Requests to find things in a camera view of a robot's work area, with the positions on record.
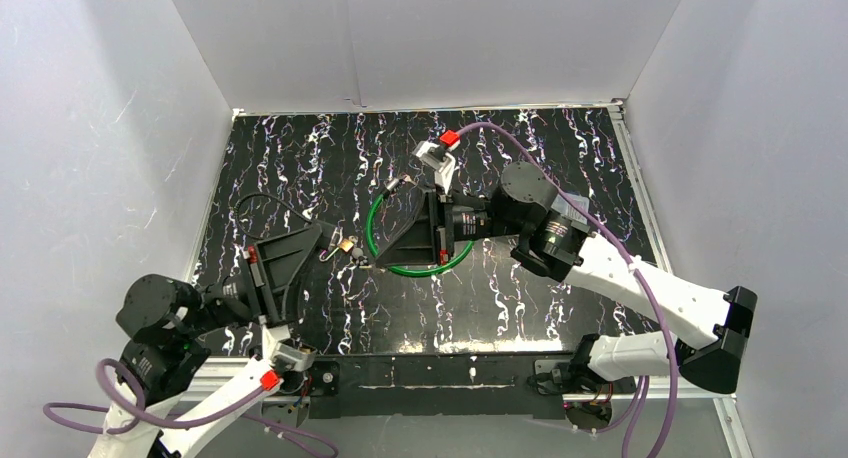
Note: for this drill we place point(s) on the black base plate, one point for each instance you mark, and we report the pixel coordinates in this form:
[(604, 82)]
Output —
[(457, 384)]

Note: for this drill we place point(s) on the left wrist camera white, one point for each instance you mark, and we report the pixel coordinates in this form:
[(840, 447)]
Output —
[(283, 351)]

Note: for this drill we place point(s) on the clear plastic parts box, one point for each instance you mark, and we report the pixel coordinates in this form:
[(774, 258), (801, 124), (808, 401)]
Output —
[(573, 206)]

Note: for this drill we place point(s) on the small dark key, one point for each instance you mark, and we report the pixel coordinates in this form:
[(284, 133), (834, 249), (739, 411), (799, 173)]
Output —
[(359, 258)]

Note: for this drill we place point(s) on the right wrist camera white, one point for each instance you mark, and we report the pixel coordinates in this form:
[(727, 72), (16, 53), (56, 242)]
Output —
[(438, 156)]

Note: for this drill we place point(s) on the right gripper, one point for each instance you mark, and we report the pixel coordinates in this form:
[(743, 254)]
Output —
[(440, 224)]

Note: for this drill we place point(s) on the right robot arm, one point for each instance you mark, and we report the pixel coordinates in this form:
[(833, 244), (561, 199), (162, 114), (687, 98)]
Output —
[(707, 330)]

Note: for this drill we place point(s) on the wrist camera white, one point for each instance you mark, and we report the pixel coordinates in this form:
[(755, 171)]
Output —
[(438, 156), (283, 351)]

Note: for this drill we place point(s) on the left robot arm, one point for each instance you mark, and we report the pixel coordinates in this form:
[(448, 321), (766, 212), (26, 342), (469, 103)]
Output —
[(165, 320)]

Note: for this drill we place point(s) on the small brass padlock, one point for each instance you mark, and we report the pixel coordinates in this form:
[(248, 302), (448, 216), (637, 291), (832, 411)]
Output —
[(338, 243)]

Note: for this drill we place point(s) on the green cable lock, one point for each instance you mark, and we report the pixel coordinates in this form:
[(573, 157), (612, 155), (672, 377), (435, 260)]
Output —
[(387, 191)]

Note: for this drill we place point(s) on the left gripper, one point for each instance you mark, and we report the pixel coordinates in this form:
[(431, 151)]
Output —
[(260, 286)]

